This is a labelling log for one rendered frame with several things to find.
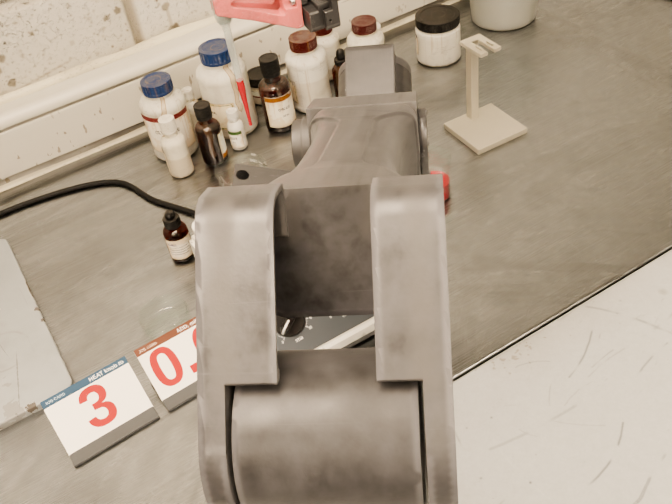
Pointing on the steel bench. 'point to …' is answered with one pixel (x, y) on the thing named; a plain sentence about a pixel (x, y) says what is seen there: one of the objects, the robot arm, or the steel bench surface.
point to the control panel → (320, 331)
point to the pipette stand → (474, 121)
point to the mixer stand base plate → (24, 347)
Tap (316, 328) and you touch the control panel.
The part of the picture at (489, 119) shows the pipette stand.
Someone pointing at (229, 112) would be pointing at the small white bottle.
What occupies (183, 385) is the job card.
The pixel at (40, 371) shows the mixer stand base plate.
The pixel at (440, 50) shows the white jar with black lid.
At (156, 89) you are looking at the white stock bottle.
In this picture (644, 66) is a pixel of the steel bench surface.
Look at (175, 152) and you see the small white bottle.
